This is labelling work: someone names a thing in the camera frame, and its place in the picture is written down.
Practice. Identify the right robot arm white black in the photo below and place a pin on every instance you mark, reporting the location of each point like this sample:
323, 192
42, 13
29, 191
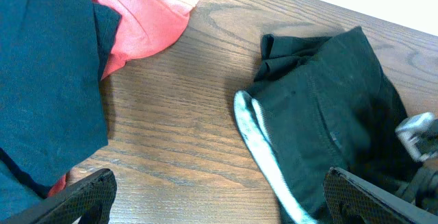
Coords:
421, 191

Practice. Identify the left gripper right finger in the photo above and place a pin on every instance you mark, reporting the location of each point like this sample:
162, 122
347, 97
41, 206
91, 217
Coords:
351, 199

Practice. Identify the red-orange garment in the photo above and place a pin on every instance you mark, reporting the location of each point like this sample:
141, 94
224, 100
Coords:
147, 18

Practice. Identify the navy blue folded shorts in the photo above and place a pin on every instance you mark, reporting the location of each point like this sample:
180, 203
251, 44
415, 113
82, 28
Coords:
53, 53

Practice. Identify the black shorts with white lining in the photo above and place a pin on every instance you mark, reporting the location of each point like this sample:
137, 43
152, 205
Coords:
318, 103

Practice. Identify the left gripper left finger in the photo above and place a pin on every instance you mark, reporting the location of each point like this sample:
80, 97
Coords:
88, 201

